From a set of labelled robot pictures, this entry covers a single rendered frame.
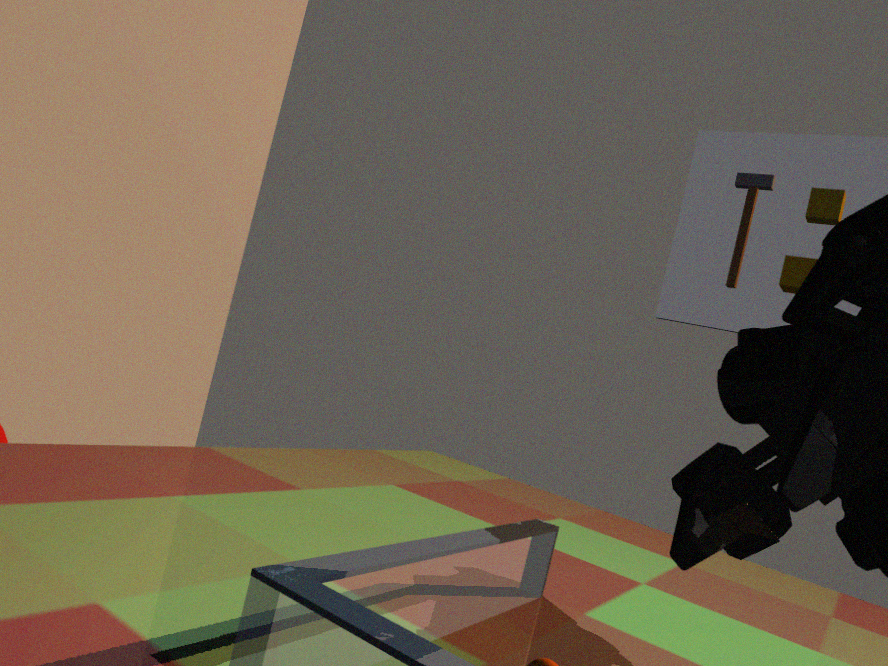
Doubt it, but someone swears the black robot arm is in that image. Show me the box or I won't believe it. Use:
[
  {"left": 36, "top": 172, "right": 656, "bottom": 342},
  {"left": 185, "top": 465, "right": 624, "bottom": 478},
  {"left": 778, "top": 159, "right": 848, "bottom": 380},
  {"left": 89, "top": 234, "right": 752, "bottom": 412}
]
[{"left": 717, "top": 195, "right": 888, "bottom": 577}]

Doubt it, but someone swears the clear grey l-shaped low wall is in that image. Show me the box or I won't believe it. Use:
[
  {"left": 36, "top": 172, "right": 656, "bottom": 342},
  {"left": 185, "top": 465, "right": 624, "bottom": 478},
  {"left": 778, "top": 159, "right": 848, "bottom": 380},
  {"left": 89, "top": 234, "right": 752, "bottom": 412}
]
[{"left": 229, "top": 531, "right": 557, "bottom": 666}]

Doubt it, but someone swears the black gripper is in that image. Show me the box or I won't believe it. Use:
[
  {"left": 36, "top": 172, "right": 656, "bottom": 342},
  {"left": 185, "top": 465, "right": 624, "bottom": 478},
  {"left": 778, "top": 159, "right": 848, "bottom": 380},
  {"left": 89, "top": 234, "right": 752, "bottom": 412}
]
[{"left": 670, "top": 317, "right": 888, "bottom": 570}]

